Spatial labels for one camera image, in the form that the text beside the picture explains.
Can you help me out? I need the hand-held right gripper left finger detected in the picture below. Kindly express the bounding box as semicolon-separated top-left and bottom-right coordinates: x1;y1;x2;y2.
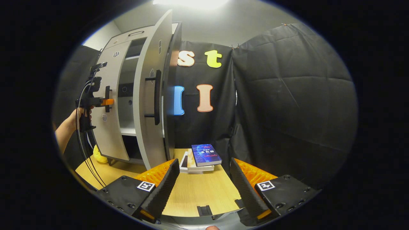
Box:
96;159;180;223

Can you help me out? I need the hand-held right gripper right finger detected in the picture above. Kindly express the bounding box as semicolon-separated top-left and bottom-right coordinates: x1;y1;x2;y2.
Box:
230;157;321;221

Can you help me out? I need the grey cabinet door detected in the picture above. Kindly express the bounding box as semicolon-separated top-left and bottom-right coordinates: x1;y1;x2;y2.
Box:
91;40;131;161
133;10;174;170

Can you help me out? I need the grey double-door shoe cabinet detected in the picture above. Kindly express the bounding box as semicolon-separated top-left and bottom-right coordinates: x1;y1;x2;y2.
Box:
91;22;182;170

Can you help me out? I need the grey cabinet drawer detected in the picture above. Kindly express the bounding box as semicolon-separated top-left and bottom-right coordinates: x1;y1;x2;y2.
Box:
104;26;157;50

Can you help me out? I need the beige book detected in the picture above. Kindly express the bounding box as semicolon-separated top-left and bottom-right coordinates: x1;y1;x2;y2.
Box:
187;149;215;172

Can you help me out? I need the blue cover book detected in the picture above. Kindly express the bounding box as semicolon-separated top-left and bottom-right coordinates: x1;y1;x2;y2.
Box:
191;144;222;167

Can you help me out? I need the yellow plush toy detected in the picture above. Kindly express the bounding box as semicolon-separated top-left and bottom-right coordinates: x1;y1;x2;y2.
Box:
93;144;109;164

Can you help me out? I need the black backdrop cloth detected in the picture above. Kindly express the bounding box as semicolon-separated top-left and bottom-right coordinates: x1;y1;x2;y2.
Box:
53;22;358;189

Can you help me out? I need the large ceiling light panel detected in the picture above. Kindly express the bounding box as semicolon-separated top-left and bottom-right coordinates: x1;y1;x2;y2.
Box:
153;0;230;9

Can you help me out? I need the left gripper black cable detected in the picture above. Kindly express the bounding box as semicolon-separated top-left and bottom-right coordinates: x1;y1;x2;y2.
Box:
75;64;107;188

